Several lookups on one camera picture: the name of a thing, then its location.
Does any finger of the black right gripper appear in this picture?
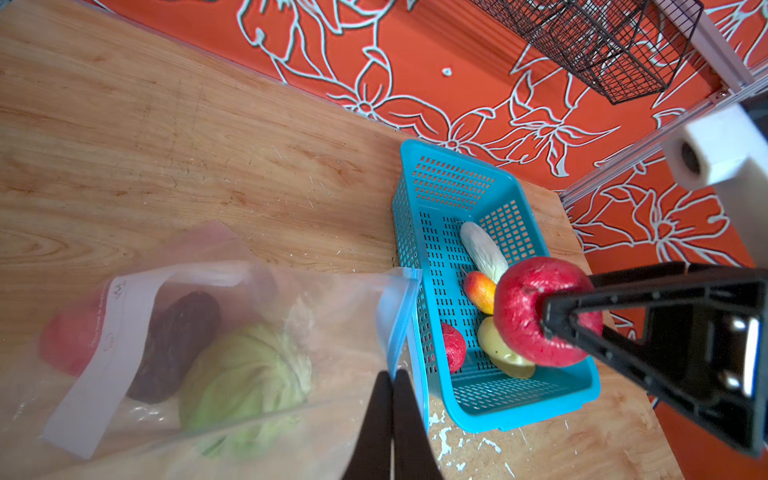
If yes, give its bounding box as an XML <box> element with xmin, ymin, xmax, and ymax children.
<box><xmin>540</xmin><ymin>266</ymin><xmax>767</xmax><ymax>457</ymax></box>

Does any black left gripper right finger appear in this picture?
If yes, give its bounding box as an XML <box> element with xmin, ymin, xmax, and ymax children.
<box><xmin>393</xmin><ymin>370</ymin><xmax>443</xmax><ymax>480</ymax></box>

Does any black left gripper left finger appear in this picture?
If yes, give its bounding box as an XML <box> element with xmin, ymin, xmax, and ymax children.
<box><xmin>342</xmin><ymin>371</ymin><xmax>393</xmax><ymax>480</ymax></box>

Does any red strawberry toy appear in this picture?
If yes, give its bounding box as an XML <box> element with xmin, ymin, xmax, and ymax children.
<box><xmin>441</xmin><ymin>323</ymin><xmax>467</xmax><ymax>373</ymax></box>

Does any yellow green potato toy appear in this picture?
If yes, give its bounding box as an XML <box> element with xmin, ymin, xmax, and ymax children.
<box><xmin>477</xmin><ymin>316</ymin><xmax>536</xmax><ymax>379</ymax></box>

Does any green cabbage toy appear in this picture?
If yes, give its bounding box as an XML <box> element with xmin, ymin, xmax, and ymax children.
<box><xmin>178</xmin><ymin>323</ymin><xmax>313</xmax><ymax>460</ymax></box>

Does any yellow orange pepper toy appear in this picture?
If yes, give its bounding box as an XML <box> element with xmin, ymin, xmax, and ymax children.
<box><xmin>463</xmin><ymin>271</ymin><xmax>496</xmax><ymax>315</ymax></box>

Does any red round fruit toy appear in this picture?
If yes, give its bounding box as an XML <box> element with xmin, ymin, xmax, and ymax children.
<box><xmin>493</xmin><ymin>257</ymin><xmax>594</xmax><ymax>368</ymax></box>

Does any clear zip top bag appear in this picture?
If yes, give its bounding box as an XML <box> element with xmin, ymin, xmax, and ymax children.
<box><xmin>1</xmin><ymin>221</ymin><xmax>422</xmax><ymax>479</ymax></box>

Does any dark brown avocado toy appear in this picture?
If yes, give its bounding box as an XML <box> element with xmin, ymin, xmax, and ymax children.
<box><xmin>126</xmin><ymin>291</ymin><xmax>221</xmax><ymax>405</ymax></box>

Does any red radish toy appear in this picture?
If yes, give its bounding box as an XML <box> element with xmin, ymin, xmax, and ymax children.
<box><xmin>38</xmin><ymin>297</ymin><xmax>104</xmax><ymax>377</ymax></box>

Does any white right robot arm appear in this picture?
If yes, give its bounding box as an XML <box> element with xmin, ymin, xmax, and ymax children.
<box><xmin>541</xmin><ymin>104</ymin><xmax>767</xmax><ymax>457</ymax></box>

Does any white daikon toy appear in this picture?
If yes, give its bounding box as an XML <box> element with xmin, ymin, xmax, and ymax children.
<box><xmin>460</xmin><ymin>222</ymin><xmax>508</xmax><ymax>283</ymax></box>

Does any teal plastic perforated basket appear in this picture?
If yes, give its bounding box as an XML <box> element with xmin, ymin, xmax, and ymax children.
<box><xmin>392</xmin><ymin>140</ymin><xmax>601</xmax><ymax>433</ymax></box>

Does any aluminium frame rail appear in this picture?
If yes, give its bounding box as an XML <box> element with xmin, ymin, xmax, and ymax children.
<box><xmin>560</xmin><ymin>1</ymin><xmax>767</xmax><ymax>208</ymax></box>

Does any black wire wall basket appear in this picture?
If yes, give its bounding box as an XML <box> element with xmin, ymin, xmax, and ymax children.
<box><xmin>474</xmin><ymin>0</ymin><xmax>704</xmax><ymax>105</ymax></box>

